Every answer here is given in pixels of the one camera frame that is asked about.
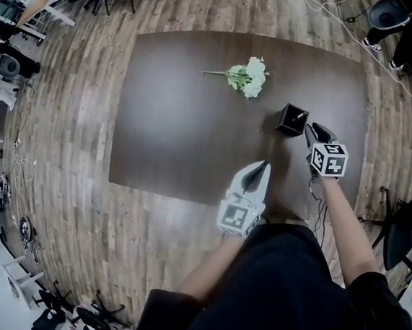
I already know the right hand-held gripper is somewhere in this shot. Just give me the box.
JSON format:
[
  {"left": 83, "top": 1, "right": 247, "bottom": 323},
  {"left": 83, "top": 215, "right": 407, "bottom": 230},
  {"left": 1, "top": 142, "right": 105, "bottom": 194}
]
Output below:
[{"left": 302, "top": 119, "right": 351, "bottom": 181}]

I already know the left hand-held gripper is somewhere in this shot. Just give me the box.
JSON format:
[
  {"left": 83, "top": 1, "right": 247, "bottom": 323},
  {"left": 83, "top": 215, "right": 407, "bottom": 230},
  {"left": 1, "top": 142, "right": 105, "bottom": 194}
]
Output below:
[{"left": 211, "top": 159, "right": 279, "bottom": 241}]

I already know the black square vase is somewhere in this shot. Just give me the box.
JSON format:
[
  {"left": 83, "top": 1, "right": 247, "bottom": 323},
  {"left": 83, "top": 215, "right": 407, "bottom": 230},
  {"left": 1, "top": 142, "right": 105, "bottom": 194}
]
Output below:
[{"left": 272, "top": 101, "right": 312, "bottom": 139}]

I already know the person's right forearm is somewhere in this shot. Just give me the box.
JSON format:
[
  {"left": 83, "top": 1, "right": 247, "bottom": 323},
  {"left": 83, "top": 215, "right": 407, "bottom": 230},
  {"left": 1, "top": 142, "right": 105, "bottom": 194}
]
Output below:
[{"left": 319, "top": 172, "right": 381, "bottom": 290}]

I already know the person's left forearm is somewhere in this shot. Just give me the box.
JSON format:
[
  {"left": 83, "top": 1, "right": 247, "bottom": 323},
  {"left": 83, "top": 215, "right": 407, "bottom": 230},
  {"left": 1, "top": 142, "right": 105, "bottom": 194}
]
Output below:
[{"left": 173, "top": 234, "right": 254, "bottom": 305}]

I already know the white artificial flower bouquet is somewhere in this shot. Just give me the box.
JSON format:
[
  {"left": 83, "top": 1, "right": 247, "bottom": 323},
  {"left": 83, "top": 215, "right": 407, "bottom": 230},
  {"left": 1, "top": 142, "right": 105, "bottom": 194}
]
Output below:
[{"left": 201, "top": 55, "right": 273, "bottom": 103}]

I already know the person's black shirt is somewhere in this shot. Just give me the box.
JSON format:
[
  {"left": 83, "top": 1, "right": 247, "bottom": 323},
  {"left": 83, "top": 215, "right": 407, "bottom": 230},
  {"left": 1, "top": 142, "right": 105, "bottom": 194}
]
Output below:
[{"left": 113, "top": 210, "right": 412, "bottom": 330}]

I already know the black mesh office chair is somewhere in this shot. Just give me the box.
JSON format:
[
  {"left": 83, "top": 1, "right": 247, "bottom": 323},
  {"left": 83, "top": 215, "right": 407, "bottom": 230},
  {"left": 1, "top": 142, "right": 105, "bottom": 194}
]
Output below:
[{"left": 355, "top": 183, "right": 412, "bottom": 273}]

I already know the black rounded backpack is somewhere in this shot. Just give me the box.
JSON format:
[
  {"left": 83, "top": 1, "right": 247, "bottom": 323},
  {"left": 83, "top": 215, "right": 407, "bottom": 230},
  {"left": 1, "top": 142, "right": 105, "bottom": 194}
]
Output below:
[
  {"left": 367, "top": 0, "right": 412, "bottom": 30},
  {"left": 0, "top": 53, "right": 21, "bottom": 78}
]

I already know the small white table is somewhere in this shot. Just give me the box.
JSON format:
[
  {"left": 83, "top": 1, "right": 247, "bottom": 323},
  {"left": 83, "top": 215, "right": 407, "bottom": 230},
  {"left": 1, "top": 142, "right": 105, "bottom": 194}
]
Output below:
[{"left": 0, "top": 252, "right": 48, "bottom": 311}]

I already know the long wooden desk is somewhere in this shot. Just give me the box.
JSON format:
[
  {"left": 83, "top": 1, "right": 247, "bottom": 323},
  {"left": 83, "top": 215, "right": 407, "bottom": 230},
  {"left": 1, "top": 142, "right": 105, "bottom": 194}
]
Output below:
[{"left": 12, "top": 0, "right": 77, "bottom": 33}]

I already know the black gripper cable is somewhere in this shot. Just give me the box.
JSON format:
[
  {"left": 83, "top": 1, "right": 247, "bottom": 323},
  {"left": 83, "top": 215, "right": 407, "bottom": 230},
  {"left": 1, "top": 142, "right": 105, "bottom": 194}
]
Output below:
[{"left": 307, "top": 174, "right": 333, "bottom": 249}]

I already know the long white cable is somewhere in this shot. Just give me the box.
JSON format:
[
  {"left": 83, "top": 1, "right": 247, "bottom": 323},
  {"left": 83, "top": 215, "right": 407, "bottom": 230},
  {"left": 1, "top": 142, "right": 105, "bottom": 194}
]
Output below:
[{"left": 305, "top": 0, "right": 412, "bottom": 120}]

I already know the round cable reel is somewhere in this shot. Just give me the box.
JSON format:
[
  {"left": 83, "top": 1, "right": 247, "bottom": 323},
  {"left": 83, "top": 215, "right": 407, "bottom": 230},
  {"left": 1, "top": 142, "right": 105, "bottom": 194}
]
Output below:
[
  {"left": 0, "top": 172, "right": 13, "bottom": 204},
  {"left": 17, "top": 213, "right": 37, "bottom": 252}
]

